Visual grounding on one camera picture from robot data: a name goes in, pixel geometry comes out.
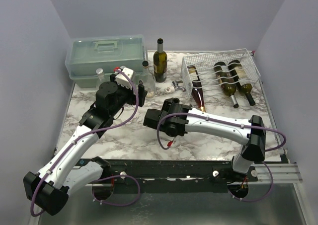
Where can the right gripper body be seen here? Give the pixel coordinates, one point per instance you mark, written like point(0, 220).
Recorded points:
point(151, 118)

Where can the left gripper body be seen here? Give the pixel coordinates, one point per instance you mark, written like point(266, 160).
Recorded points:
point(126, 95)

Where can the clear glass wine bottle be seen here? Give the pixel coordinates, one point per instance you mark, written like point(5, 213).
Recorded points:
point(147, 79)

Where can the clear bottle red cap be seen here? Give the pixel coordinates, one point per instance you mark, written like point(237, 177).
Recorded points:
point(100, 74)

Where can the dark green brown-label wine bottle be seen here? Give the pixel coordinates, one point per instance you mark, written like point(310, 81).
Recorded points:
point(160, 62)

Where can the olive bottle silver cap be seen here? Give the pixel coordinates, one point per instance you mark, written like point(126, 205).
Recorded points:
point(228, 86)

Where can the dark green bottle black neck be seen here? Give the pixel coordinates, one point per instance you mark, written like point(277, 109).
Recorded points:
point(175, 100)

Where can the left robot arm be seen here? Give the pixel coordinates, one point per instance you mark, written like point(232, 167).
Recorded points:
point(49, 189)

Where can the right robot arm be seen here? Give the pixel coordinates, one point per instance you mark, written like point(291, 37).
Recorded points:
point(176, 119)

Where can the red bottle gold foil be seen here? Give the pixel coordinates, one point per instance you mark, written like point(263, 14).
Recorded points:
point(197, 90)

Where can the green bottle black cap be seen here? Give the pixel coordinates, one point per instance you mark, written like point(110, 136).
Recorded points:
point(244, 86)

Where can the white plastic pipe fitting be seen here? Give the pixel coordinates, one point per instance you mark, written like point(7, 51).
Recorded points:
point(168, 90)

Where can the green plastic toolbox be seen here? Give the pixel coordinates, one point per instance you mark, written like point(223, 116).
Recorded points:
point(86, 55)

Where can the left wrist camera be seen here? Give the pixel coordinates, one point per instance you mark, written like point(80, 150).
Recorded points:
point(124, 76)

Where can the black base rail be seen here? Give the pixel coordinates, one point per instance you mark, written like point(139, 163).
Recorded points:
point(170, 176)

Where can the white wire wine rack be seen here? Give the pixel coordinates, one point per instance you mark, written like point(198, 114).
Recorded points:
point(211, 70)

